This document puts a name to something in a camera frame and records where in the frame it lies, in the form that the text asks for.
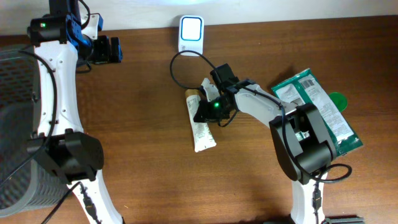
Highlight green lid jar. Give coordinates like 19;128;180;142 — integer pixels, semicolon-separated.
329;92;348;112

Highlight black cable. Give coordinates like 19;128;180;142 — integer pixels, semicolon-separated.
169;50;353;224
0;0;103;224

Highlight green white wipes package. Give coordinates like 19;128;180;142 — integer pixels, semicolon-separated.
271;68;363;156

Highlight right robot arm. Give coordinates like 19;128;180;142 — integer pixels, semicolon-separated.
192;64;337;223

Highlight white cream tube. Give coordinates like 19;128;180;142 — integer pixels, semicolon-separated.
185;89;216;152

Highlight white barcode scanner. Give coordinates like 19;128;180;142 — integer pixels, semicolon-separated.
178;15;204;57

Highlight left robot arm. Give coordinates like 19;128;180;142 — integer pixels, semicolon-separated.
27;0;124;223

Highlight grey plastic basket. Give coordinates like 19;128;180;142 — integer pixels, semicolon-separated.
1;44;68;217

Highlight left black cable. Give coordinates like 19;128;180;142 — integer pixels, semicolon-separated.
0;0;103;224

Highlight right black cable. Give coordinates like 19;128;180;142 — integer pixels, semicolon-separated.
169;50;353;224

